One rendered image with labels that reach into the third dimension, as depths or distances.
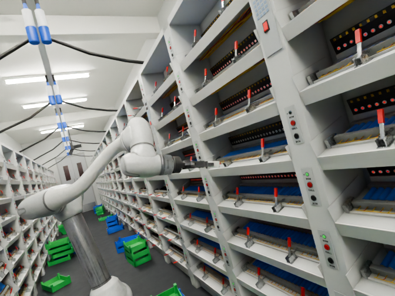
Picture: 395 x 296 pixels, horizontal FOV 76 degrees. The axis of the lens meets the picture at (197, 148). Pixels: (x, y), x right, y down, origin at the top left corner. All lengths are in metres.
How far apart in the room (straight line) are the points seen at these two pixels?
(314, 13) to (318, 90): 0.20
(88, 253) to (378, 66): 1.38
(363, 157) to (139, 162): 0.74
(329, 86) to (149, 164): 0.68
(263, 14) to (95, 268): 1.33
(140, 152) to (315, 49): 0.73
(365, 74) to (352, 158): 0.21
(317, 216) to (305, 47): 0.54
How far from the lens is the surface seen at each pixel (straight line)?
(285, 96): 0.86
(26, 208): 1.36
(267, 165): 0.99
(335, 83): 0.76
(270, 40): 0.90
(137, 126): 1.12
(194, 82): 1.46
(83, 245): 1.46
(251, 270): 1.51
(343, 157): 0.78
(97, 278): 1.49
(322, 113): 0.89
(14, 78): 4.89
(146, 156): 1.03
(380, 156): 0.74
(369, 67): 0.72
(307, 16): 0.82
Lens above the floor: 1.04
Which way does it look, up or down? 1 degrees up
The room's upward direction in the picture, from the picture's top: 15 degrees counter-clockwise
